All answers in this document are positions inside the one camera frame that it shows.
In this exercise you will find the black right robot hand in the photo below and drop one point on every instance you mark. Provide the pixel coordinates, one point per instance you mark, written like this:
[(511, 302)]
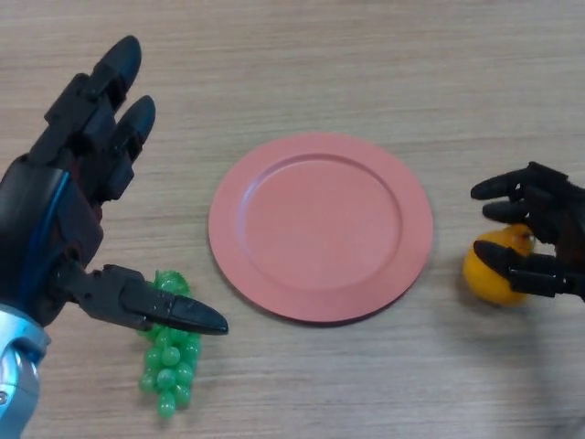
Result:
[(544, 219)]

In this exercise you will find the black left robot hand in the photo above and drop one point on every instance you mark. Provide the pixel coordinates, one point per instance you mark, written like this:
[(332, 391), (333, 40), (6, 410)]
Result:
[(59, 219)]

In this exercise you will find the yellow pear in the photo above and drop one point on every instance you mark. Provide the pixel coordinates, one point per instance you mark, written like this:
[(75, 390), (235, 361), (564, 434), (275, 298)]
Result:
[(491, 283)]

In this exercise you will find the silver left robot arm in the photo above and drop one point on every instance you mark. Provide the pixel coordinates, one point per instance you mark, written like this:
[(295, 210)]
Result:
[(18, 379)]

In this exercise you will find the pink round plate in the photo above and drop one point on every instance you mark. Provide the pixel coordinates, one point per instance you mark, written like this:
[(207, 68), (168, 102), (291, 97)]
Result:
[(321, 229)]

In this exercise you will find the green grape bunch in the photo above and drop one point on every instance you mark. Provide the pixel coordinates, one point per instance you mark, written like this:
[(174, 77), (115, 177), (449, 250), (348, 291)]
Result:
[(171, 361)]

